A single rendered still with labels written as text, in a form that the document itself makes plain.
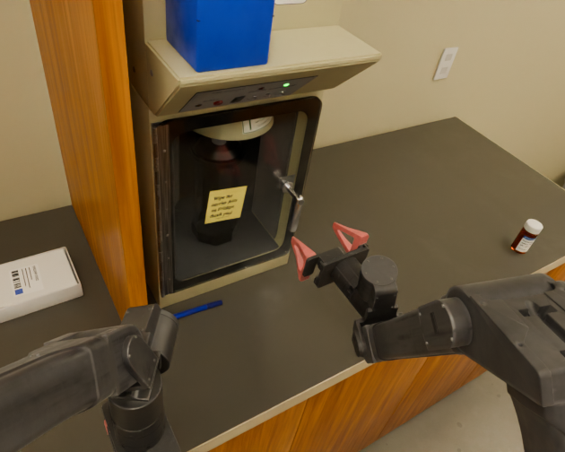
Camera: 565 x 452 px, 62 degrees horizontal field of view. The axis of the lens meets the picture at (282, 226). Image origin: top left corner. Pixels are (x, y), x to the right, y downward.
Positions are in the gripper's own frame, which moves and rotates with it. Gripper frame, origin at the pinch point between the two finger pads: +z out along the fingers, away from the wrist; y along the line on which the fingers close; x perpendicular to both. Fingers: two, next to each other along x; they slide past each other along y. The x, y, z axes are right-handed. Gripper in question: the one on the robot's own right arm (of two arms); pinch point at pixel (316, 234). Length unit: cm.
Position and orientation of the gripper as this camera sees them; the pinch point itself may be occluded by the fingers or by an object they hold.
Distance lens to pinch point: 89.8
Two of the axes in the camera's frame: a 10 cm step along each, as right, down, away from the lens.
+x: -1.5, 7.0, 7.0
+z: -5.1, -6.6, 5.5
